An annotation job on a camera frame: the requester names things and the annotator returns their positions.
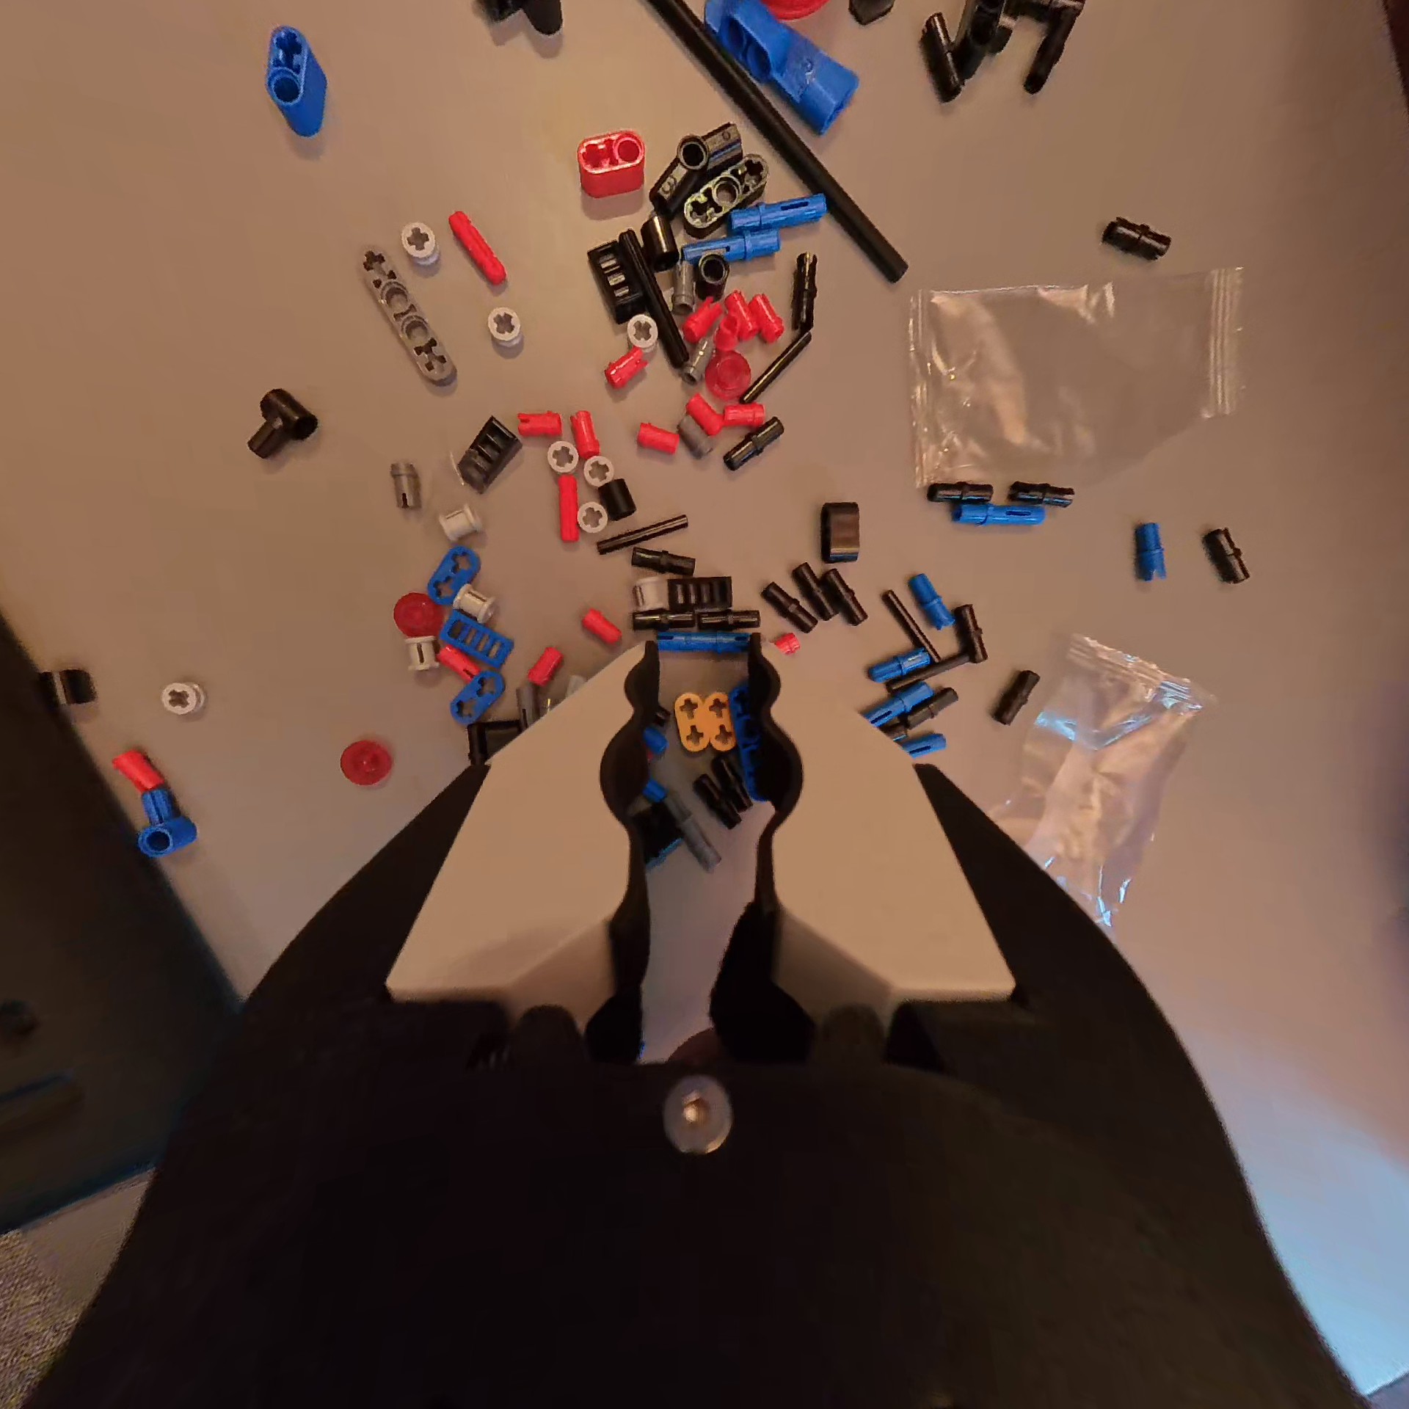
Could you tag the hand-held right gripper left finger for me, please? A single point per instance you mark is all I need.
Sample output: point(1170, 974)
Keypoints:
point(517, 881)

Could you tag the white small connector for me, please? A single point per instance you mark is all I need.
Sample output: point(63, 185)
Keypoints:
point(476, 603)
point(420, 653)
point(460, 521)

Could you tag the red pin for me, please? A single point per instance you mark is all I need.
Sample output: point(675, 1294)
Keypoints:
point(134, 768)
point(457, 660)
point(477, 248)

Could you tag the orange thin connector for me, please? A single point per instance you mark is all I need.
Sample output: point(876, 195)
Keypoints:
point(691, 721)
point(721, 718)

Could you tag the black angled beam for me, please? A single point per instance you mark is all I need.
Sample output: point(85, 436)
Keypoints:
point(985, 32)

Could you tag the long black axle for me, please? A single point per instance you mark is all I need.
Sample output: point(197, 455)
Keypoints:
point(781, 132)

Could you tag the red round disc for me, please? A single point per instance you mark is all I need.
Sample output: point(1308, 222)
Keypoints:
point(366, 762)
point(418, 613)

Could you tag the red short beam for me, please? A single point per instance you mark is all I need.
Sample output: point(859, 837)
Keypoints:
point(611, 164)

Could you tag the black perforated panel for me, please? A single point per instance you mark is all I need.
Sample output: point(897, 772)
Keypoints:
point(88, 935)

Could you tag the red wheel rim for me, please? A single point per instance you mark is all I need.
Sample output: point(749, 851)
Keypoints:
point(799, 6)

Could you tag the blue pin connector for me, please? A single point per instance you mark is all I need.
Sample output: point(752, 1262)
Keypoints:
point(165, 820)

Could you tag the blue curved panel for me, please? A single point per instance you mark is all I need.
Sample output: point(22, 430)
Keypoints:
point(781, 60)

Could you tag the small clear plastic bag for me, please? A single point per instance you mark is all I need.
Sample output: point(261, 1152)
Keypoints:
point(1101, 759)

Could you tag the grey desk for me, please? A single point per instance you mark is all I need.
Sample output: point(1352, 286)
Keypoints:
point(1211, 164)

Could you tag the grey bush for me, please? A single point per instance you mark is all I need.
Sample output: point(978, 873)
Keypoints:
point(420, 239)
point(182, 697)
point(505, 324)

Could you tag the black elbow connector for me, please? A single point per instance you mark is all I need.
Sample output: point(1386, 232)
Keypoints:
point(1051, 44)

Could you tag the black pin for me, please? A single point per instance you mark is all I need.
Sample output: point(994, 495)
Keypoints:
point(941, 54)
point(1136, 236)
point(1226, 556)

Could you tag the cluster of blue black pins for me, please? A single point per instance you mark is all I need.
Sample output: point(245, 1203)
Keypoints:
point(997, 503)

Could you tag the pile of small pins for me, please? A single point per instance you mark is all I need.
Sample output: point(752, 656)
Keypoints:
point(749, 318)

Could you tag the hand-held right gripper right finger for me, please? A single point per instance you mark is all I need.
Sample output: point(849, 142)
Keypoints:
point(891, 881)

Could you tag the blue short connector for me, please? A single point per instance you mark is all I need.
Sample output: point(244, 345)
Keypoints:
point(295, 76)
point(476, 696)
point(476, 638)
point(451, 572)

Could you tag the grey thin beam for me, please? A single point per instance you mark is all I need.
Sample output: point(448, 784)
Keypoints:
point(407, 318)

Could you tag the black grey small connector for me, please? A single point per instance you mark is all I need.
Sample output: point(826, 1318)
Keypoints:
point(68, 685)

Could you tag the black curved small brick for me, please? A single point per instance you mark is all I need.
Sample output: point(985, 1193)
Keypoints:
point(838, 530)

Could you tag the black tee connector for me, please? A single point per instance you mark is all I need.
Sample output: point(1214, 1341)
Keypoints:
point(529, 9)

